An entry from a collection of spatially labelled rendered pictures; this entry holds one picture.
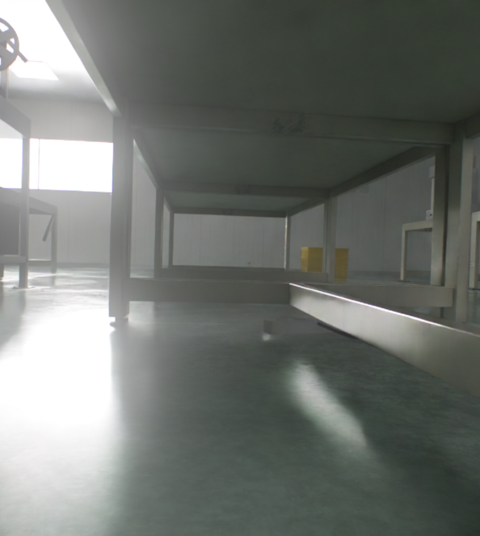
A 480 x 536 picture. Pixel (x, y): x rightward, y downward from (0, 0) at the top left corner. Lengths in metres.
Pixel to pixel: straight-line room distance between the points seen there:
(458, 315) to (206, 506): 1.33
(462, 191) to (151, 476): 1.41
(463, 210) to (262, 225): 6.16
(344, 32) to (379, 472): 0.87
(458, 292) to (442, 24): 0.89
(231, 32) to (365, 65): 0.36
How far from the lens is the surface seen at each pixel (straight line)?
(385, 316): 0.74
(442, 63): 1.27
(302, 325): 1.35
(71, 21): 0.96
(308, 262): 6.13
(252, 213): 4.31
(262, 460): 0.52
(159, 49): 1.16
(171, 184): 2.88
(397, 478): 0.52
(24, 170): 3.10
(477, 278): 4.70
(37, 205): 4.65
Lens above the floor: 0.22
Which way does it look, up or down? 1 degrees down
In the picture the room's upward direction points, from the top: 2 degrees clockwise
